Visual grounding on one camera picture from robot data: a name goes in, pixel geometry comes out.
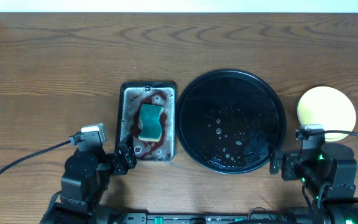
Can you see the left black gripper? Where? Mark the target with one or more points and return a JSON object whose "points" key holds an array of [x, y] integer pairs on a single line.
{"points": [[120, 158]]}

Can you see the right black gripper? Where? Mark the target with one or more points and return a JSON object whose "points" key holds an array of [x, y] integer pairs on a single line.
{"points": [[293, 158]]}

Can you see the green yellow sponge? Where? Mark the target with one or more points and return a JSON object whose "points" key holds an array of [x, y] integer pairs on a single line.
{"points": [[149, 118]]}

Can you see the yellow plate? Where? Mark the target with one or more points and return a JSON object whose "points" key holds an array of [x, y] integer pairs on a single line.
{"points": [[328, 107]]}

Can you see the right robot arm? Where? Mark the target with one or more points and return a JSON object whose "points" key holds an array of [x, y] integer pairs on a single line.
{"points": [[327, 171]]}

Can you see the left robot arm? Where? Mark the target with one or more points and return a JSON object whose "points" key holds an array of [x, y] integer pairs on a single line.
{"points": [[86, 178]]}

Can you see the rectangular metal soapy tray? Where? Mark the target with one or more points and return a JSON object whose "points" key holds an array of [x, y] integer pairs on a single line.
{"points": [[133, 95]]}

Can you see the round black tray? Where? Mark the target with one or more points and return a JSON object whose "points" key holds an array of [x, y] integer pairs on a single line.
{"points": [[230, 121]]}

